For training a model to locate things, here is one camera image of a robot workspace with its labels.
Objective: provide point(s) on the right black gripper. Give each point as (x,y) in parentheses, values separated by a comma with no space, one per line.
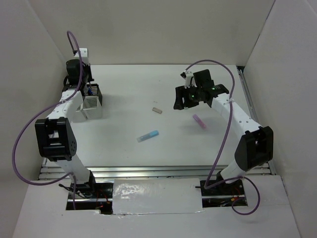
(181,91)

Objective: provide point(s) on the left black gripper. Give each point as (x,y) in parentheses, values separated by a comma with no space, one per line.
(87,68)

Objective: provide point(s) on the purple highlighter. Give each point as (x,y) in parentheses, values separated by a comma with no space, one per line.
(199,121)

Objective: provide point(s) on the blue highlighter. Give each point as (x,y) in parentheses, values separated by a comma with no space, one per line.
(147,136)

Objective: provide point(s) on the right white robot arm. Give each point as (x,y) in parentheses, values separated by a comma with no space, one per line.
(255,145)

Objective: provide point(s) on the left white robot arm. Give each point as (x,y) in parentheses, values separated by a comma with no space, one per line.
(55,137)

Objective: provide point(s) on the white slatted organizer container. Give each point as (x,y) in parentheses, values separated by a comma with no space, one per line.
(91,108)

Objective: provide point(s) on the grey eraser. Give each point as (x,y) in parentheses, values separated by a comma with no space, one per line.
(159,111)

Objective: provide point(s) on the shiny white cover sheet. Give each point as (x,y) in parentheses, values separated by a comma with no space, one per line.
(156,196)

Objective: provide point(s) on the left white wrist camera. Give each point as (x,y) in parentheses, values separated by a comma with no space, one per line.
(84,55)

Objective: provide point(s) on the aluminium rail frame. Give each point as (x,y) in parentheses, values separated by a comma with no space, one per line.
(109,147)

